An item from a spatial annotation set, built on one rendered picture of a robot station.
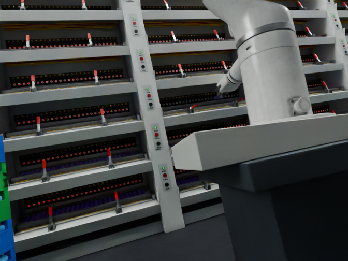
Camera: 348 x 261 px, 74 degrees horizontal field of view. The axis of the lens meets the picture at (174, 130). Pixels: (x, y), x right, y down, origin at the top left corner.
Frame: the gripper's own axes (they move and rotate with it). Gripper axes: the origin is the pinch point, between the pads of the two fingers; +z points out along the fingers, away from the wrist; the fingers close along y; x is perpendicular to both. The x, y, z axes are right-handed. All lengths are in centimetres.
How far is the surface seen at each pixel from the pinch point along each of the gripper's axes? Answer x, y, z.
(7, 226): 44, 94, -21
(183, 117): 9.8, 24.9, 1.4
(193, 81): -8.2, 15.0, -2.3
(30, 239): 47, 97, 10
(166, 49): -26.6, 25.9, -6.0
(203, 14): -46.3, -0.3, -10.9
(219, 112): 9.8, 4.2, 1.2
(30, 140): 9, 93, 2
